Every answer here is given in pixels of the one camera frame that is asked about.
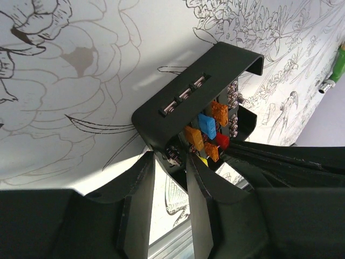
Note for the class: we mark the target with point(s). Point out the black fuse box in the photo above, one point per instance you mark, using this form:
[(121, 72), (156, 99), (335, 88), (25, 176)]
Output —
[(160, 121)]

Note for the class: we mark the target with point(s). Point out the aluminium rail frame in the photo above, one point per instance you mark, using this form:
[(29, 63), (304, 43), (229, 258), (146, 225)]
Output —
[(170, 233)]

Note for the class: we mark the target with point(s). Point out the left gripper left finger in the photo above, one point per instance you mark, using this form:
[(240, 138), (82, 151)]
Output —
[(112, 221)]

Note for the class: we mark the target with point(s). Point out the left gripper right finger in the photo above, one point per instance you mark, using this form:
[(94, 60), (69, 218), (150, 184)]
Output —
[(229, 222)]

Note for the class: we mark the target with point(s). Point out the orange fuse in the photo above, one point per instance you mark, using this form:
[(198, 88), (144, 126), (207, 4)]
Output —
[(212, 151), (220, 113)]

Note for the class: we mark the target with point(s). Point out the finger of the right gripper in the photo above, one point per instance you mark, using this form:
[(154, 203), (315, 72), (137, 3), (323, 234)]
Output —
[(267, 166)]

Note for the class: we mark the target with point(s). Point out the red fuse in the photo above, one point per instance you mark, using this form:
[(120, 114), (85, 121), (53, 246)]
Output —
[(222, 140)]

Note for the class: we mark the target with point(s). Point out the green connector part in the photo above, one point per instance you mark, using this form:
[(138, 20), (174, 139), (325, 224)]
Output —
[(336, 74)]

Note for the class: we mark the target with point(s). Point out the floral patterned mat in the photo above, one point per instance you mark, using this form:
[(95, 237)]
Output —
[(73, 73)]

